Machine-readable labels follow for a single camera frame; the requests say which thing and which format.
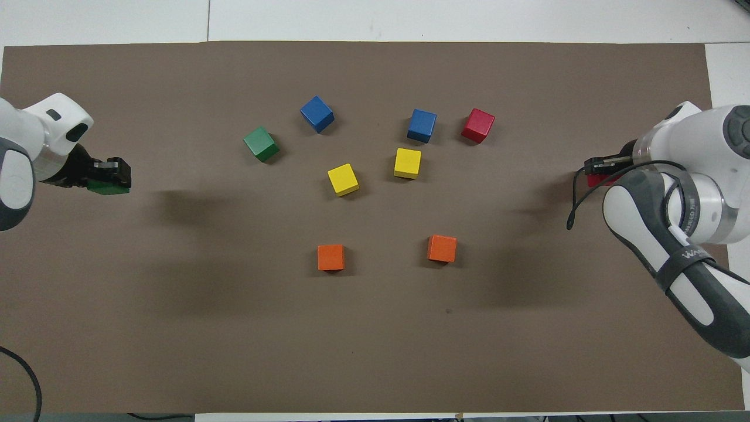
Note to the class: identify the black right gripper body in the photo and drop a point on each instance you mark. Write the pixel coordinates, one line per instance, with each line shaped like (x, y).
(626, 158)

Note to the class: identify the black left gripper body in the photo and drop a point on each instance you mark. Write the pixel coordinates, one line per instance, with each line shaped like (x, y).
(73, 170)

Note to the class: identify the red wooden cube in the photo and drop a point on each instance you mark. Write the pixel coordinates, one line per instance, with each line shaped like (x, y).
(599, 180)
(478, 125)

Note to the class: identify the green wooden cube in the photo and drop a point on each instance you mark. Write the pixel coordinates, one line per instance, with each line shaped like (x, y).
(108, 189)
(261, 144)

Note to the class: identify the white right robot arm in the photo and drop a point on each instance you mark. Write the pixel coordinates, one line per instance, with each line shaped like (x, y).
(703, 135)

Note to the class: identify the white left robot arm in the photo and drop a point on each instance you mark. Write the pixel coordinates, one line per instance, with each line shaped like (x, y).
(17, 176)

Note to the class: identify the orange wooden cube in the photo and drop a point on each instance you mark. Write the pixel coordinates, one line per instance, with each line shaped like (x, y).
(331, 257)
(442, 248)

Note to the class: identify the blue wooden cube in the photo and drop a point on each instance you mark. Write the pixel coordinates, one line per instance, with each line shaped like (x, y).
(422, 125)
(317, 113)

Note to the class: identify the yellow wooden cube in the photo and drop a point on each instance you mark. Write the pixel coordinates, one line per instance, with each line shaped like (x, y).
(408, 163)
(343, 179)

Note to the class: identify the brown paper mat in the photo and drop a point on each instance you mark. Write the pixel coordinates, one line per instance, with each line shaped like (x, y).
(375, 328)

